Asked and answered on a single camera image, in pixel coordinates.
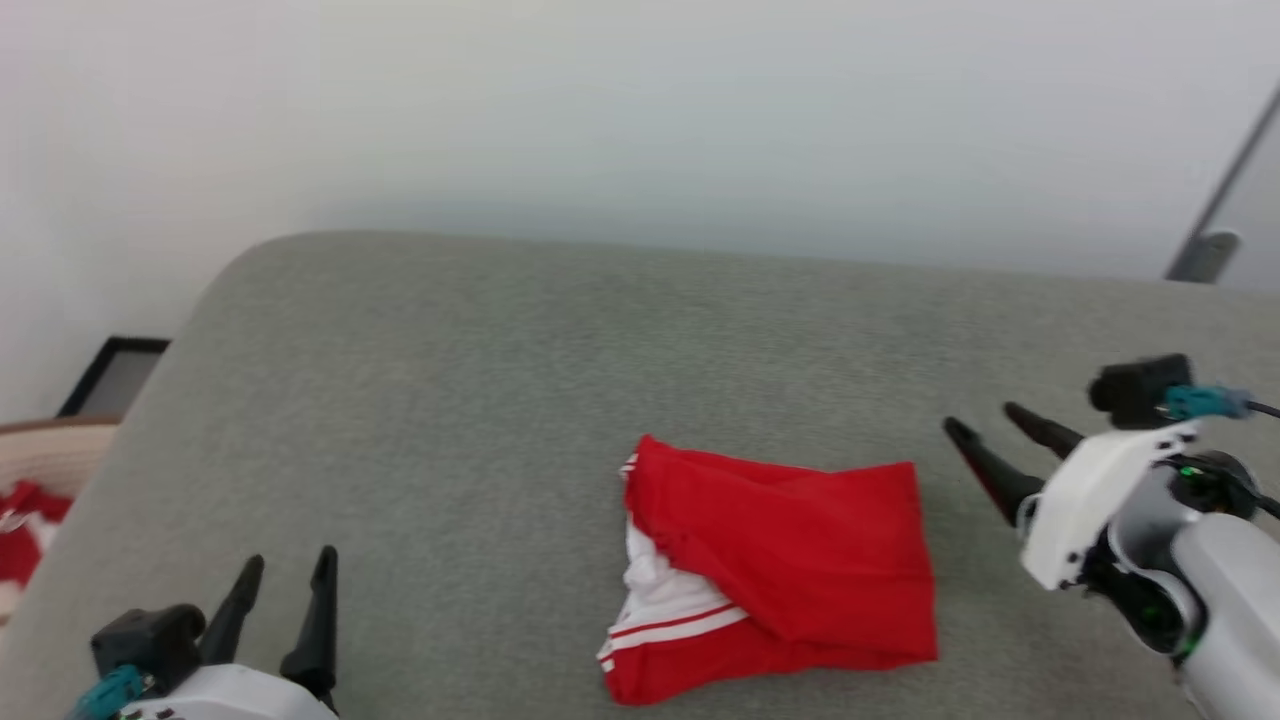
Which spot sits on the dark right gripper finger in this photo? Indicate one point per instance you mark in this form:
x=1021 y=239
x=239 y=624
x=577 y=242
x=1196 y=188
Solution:
x=1000 y=475
x=1045 y=430

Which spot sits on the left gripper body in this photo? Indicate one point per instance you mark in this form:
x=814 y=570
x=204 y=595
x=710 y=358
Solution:
x=230 y=695

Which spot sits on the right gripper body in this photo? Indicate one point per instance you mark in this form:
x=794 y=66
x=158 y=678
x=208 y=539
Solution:
x=1085 y=500

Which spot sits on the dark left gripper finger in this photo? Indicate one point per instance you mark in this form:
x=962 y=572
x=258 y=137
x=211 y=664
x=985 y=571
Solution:
x=318 y=640
x=238 y=620

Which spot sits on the red garment with white sleeves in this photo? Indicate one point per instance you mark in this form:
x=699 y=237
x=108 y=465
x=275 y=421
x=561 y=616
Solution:
x=820 y=560

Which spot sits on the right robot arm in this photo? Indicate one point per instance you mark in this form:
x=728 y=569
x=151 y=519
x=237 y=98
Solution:
x=1225 y=600

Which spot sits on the red and white clothing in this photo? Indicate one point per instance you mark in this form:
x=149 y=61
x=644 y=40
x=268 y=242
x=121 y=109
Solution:
x=25 y=530

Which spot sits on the beige laundry basket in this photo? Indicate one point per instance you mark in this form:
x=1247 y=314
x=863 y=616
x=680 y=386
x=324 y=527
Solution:
x=55 y=455

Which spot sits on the grey fabric sofa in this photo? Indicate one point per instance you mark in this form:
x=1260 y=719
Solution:
x=500 y=400

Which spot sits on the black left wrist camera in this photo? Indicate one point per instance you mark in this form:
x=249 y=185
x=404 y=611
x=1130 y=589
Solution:
x=150 y=640

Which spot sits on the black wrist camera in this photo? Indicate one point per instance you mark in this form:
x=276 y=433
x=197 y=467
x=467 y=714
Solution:
x=1135 y=390
x=150 y=640

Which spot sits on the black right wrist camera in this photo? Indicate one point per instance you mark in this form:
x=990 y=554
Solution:
x=1135 y=390

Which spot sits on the teal left camera connector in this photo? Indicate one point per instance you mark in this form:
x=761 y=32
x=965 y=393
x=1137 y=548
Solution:
x=108 y=692

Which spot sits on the teal camera connector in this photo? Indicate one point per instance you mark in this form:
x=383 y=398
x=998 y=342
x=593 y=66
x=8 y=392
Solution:
x=108 y=692
x=1205 y=402

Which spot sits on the teal right camera connector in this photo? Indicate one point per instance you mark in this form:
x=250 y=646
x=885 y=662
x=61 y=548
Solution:
x=1205 y=402

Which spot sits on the dark grey metal post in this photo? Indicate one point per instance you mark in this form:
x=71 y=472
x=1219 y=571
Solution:
x=1205 y=255

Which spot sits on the black picture frame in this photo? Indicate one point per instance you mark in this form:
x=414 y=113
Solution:
x=115 y=378

